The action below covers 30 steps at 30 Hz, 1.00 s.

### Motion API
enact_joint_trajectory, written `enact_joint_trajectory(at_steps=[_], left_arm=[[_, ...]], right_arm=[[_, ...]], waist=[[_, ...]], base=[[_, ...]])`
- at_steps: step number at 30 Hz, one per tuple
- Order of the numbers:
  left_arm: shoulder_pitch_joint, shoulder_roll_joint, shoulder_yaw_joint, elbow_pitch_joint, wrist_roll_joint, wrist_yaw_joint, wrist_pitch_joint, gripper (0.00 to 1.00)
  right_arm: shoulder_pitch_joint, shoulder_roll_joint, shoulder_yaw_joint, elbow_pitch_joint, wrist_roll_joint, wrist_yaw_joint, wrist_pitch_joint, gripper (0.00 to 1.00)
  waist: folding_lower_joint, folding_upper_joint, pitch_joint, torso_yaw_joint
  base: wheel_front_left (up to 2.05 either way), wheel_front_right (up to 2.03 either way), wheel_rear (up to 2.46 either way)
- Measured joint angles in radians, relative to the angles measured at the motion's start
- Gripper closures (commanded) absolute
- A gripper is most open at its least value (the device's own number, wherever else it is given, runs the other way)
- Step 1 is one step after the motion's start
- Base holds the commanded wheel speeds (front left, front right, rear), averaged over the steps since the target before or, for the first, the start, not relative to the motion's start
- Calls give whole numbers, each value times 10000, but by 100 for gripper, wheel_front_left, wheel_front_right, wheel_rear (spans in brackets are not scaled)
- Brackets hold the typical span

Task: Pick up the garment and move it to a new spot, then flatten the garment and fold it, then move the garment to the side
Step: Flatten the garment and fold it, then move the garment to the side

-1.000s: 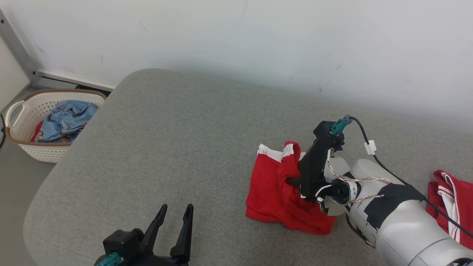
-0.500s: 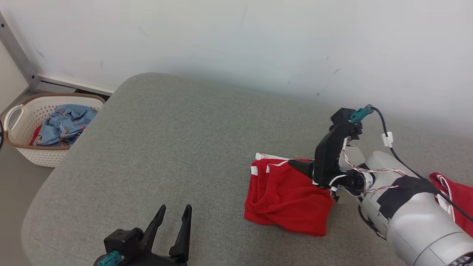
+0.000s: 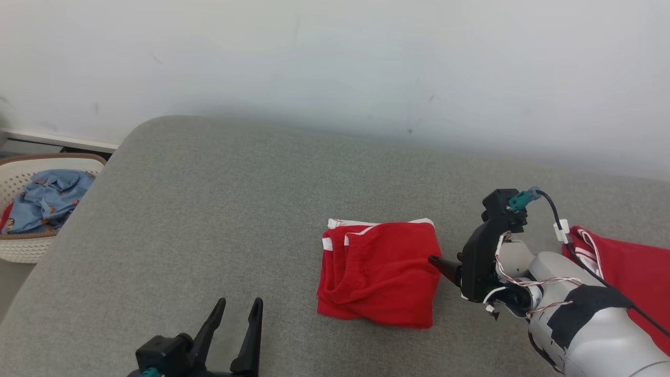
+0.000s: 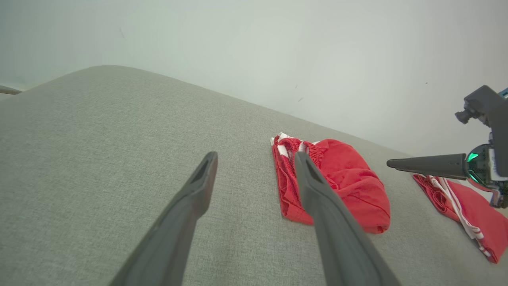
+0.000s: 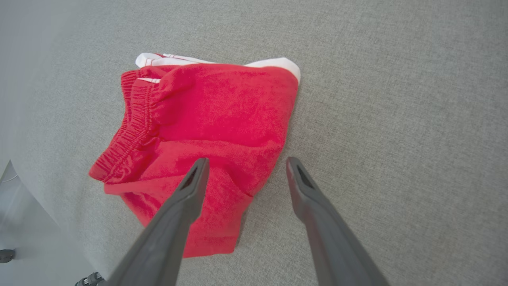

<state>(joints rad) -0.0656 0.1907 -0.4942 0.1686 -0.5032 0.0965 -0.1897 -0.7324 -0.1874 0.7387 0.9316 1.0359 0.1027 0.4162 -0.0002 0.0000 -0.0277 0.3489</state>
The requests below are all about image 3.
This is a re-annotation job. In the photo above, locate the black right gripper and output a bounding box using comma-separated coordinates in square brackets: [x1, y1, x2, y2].
[428, 219, 525, 304]

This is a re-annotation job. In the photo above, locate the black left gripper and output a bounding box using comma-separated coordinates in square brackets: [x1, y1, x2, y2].
[126, 297, 264, 377]

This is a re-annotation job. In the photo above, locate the red shorts white stripe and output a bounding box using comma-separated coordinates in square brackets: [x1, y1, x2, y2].
[316, 218, 443, 330]

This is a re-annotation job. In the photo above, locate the red Bulls 23 jersey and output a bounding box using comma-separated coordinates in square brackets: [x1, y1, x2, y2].
[562, 226, 670, 358]

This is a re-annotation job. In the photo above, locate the light blue printed garment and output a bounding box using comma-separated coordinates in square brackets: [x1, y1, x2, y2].
[1, 169, 96, 235]

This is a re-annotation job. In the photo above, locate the cream woven laundry basket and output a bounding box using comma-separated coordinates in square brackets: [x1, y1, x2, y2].
[0, 153, 107, 264]

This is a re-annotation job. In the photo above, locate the red white twisted wire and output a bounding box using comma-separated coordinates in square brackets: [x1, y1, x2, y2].
[494, 232, 583, 318]

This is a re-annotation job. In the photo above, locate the white wall baseboard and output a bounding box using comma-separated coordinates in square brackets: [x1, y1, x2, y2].
[0, 127, 122, 154]

